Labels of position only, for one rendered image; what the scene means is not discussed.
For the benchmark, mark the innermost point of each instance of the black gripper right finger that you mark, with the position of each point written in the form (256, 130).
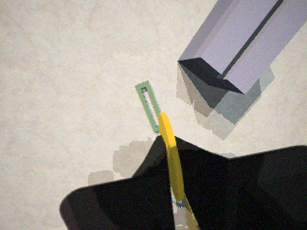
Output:
(212, 181)

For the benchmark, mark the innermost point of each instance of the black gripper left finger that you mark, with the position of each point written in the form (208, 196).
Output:
(145, 196)

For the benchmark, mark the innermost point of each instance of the green rectangular holder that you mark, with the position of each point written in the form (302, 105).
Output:
(145, 105)

